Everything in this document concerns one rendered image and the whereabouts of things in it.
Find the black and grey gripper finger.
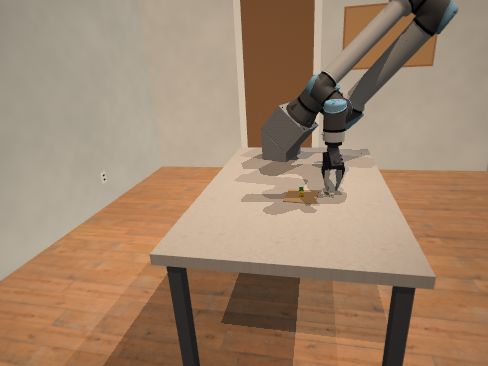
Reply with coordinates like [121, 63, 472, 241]
[335, 162, 345, 191]
[321, 163, 330, 190]

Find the orange flat mat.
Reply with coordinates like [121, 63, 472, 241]
[283, 189, 319, 204]

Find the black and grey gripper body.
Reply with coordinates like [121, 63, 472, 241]
[323, 142, 342, 170]

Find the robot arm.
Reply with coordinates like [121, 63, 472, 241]
[286, 0, 458, 143]

